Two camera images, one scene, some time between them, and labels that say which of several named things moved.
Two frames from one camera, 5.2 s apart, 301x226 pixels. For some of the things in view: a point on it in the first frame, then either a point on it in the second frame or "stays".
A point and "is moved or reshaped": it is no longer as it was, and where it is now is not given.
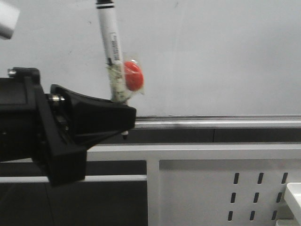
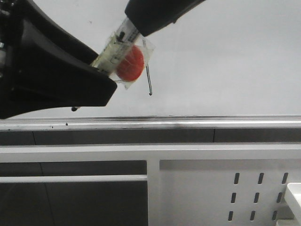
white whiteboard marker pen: (119, 91) → (124, 34)
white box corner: (292, 198) stays
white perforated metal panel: (234, 192) stays
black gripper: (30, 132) → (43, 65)
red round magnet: (134, 76) is moved or reshaped
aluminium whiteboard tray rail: (214, 122) stays
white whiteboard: (199, 58) stays
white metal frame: (154, 153) stays
